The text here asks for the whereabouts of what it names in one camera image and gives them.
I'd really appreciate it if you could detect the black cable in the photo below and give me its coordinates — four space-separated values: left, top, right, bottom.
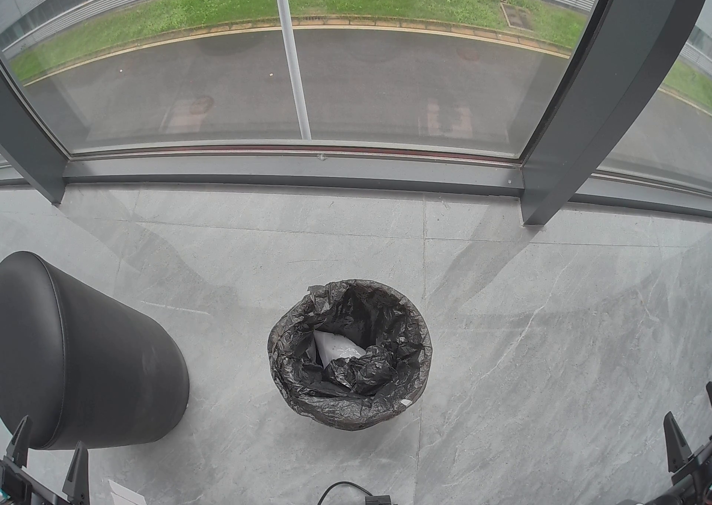
322 481 375 505

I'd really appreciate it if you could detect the dark grey round chair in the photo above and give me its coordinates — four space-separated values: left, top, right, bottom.
0 250 191 451

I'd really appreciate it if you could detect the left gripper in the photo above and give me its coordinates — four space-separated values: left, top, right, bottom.
7 415 90 505

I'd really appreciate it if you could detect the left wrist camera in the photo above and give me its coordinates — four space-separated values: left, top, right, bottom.
0 460 33 505

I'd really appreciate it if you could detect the white paper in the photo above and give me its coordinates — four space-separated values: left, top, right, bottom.
313 330 367 369

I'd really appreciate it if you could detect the window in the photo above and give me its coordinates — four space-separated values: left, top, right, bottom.
0 0 712 226

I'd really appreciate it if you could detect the black plastic bag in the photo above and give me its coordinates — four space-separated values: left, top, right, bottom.
267 279 434 431

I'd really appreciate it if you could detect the black plastic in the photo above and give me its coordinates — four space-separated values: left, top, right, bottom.
322 344 399 397

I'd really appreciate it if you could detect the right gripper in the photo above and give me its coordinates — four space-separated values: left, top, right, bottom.
663 381 712 493

